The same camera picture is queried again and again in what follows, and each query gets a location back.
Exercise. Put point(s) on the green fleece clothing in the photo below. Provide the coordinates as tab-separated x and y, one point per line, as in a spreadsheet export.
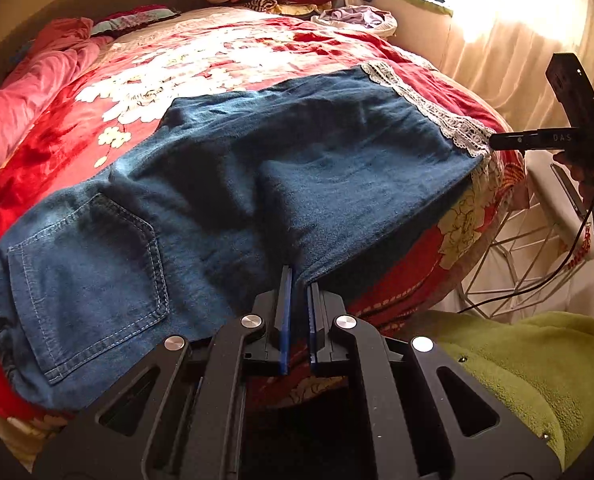
527	375

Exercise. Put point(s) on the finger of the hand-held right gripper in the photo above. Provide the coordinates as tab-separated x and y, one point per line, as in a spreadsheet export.
527	140

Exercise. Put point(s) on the patterned pillow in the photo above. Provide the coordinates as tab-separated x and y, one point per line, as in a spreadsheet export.
132	20

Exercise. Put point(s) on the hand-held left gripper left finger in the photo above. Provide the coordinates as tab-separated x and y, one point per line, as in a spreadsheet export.
285	320

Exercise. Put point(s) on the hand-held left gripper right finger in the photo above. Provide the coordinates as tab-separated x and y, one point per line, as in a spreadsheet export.
313	330

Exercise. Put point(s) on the pink duvet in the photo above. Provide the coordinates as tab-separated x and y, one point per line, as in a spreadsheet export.
17	110

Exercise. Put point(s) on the cream curtain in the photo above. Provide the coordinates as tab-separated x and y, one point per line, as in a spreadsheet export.
502	60

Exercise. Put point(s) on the red floral blanket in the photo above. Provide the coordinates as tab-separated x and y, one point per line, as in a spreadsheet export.
227	55

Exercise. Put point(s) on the grey bed headboard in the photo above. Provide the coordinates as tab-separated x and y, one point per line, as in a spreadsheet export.
77	5

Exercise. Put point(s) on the purple clothes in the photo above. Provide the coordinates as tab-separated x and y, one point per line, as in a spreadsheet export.
357	15

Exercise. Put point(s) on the green edged cushion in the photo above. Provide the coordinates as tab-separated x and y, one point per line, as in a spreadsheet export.
417	0

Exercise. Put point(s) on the patterned laundry basket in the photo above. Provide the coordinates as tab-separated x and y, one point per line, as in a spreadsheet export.
377	27

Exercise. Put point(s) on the person's right hand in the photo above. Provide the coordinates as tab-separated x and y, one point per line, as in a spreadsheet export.
579	172

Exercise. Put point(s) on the blue denim pants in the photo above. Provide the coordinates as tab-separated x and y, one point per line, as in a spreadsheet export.
277	160

